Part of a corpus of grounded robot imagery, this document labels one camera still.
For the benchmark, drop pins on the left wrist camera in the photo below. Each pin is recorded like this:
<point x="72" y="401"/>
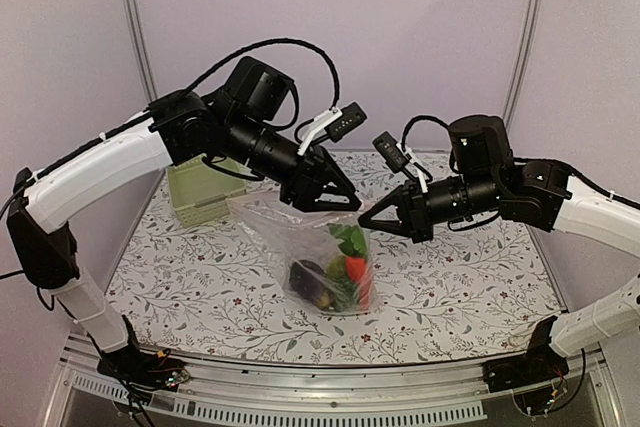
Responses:
<point x="330" y="125"/>

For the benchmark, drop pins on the clear zip top bag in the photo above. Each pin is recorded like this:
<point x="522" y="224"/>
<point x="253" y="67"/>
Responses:
<point x="283" y="235"/>

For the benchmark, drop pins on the cream plastic basket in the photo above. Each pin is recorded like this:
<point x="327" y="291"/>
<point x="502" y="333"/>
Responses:
<point x="198" y="194"/>

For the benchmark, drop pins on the left metal frame post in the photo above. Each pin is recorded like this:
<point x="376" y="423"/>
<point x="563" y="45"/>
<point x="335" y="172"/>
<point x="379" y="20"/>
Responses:
<point x="140" y="52"/>

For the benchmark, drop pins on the floral table mat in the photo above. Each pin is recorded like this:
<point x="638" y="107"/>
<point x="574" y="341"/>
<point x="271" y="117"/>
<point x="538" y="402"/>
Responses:
<point x="207" y="290"/>

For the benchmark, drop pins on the front aluminium rail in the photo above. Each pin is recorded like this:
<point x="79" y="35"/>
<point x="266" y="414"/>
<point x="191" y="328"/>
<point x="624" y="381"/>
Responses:
<point x="236" y="392"/>

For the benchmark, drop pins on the toy cucumber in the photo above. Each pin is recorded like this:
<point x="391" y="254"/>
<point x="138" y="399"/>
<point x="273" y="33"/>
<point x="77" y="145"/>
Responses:
<point x="345" y="293"/>

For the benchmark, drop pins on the toy green leafy vegetable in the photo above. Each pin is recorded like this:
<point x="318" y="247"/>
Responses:
<point x="351" y="239"/>

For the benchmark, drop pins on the metal frame post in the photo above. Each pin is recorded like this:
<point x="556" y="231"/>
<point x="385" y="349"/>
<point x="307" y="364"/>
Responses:
<point x="140" y="52"/>
<point x="527" y="37"/>

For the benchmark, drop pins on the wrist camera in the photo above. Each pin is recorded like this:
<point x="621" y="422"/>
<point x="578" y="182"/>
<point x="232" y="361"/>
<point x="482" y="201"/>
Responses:
<point x="330" y="125"/>
<point x="401" y="159"/>

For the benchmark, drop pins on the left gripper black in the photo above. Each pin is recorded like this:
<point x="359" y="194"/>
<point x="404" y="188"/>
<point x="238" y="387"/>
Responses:
<point x="311" y="181"/>

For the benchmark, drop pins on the toy yellow corn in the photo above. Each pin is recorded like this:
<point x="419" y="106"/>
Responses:
<point x="337" y="269"/>

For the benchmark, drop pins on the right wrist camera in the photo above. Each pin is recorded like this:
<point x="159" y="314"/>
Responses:
<point x="401" y="159"/>

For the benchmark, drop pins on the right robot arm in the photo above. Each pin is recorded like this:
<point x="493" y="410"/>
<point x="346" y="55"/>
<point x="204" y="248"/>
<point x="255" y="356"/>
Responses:
<point x="546" y="194"/>

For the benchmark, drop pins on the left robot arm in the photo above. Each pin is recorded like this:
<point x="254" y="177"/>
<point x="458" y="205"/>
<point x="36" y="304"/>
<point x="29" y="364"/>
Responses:
<point x="235" y="122"/>

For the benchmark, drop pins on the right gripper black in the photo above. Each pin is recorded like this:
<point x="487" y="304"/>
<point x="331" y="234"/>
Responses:
<point x="413" y="219"/>

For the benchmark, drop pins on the right metal frame post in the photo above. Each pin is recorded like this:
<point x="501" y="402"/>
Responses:
<point x="527" y="37"/>

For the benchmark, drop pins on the toy eggplant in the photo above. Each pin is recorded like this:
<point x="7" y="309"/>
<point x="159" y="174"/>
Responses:
<point x="307" y="279"/>

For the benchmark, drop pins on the toy carrot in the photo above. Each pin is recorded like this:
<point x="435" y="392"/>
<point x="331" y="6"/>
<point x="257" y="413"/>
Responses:
<point x="358" y="272"/>

